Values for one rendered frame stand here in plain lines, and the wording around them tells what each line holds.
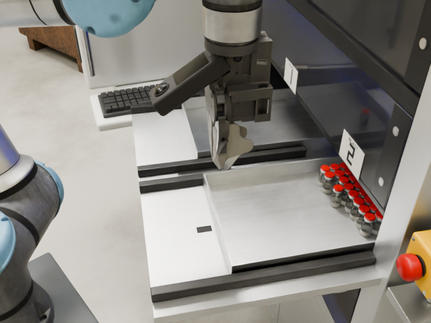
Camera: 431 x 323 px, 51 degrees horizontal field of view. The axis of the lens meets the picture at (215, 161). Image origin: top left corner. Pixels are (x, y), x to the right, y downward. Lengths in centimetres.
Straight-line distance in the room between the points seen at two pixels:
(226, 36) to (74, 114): 258
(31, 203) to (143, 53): 84
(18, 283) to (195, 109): 68
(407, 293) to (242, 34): 52
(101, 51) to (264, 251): 93
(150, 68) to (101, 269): 91
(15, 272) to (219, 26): 50
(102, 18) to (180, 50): 116
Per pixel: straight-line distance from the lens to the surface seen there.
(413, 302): 85
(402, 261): 72
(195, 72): 59
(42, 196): 85
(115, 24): 43
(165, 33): 155
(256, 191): 97
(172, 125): 120
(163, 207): 94
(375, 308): 91
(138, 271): 199
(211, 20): 57
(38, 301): 87
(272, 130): 117
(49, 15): 47
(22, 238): 80
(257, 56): 60
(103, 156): 264
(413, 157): 71
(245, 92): 60
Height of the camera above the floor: 151
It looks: 37 degrees down
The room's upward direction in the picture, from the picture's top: straight up
